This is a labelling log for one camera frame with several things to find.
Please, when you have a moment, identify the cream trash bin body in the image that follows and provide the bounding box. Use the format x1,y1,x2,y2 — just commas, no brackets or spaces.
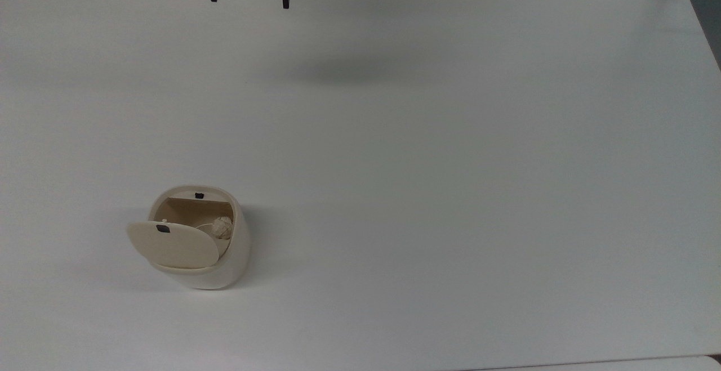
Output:
147,184,251,291

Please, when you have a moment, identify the crumpled paper ball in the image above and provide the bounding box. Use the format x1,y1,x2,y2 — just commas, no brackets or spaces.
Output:
211,216,234,241

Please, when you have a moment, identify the cream trash bin lid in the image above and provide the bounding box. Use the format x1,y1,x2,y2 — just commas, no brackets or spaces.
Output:
126,219,221,270

